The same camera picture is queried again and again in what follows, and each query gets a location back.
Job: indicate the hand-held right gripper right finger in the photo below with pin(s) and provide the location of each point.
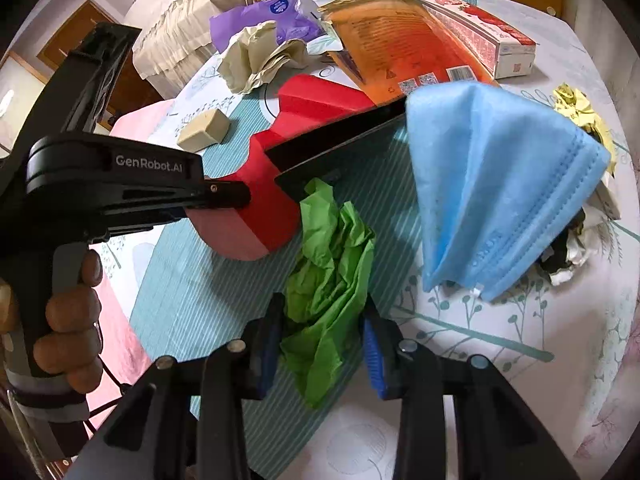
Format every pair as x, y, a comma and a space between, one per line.
374, 360

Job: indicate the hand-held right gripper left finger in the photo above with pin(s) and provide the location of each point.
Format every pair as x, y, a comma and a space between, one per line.
267, 355

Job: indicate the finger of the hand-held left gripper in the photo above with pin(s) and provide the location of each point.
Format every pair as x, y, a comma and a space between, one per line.
225, 195

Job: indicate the red paper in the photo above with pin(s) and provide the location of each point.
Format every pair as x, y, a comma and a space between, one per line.
270, 220

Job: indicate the green paper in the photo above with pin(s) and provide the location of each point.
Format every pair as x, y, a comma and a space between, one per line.
330, 280

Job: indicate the beige paper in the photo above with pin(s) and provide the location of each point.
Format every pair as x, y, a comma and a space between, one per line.
250, 60

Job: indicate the blue face mask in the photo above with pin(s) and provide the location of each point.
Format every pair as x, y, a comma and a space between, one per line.
490, 175

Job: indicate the white paper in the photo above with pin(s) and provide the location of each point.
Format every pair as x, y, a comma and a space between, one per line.
575, 255

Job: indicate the person's left hand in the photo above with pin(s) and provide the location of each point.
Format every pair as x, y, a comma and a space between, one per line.
70, 320

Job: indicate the beige rectangular block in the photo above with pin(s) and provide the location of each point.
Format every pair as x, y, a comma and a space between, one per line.
202, 130

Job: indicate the teal and white printed tablecloth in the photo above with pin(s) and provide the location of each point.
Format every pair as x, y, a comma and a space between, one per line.
175, 285

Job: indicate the wooden door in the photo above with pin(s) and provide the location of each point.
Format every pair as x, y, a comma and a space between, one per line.
70, 40

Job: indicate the pink undercloth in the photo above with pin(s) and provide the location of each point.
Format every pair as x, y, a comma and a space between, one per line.
117, 320

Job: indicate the white pleated lace cover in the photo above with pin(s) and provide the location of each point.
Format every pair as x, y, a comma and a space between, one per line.
170, 20

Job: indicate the purple tissue packet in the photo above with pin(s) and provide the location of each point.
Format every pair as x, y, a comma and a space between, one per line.
280, 15

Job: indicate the orange plastic packet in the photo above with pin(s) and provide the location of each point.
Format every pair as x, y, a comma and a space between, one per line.
395, 40

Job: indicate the pink and red carton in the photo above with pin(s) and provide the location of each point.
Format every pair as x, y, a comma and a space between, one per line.
480, 30

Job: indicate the yellow crumpled wrapper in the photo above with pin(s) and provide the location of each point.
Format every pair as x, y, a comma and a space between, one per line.
575, 105

